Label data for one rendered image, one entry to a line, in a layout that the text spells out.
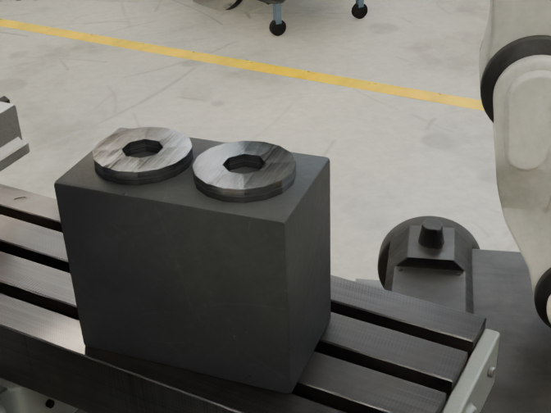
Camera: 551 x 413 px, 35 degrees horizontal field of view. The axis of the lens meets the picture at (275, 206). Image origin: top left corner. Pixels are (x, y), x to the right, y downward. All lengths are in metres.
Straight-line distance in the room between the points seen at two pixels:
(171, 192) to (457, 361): 0.32
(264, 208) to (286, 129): 2.69
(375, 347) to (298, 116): 2.67
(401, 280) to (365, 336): 0.66
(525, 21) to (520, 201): 0.26
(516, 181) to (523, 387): 0.32
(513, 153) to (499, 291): 0.42
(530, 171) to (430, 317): 0.38
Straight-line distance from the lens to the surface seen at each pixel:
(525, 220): 1.33
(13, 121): 1.28
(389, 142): 3.31
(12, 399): 1.01
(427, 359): 0.87
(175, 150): 0.80
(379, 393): 0.83
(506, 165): 1.23
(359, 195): 2.96
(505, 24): 1.19
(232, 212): 0.73
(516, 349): 1.46
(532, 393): 1.39
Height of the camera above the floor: 1.49
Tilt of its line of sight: 31 degrees down
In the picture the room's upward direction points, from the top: 2 degrees counter-clockwise
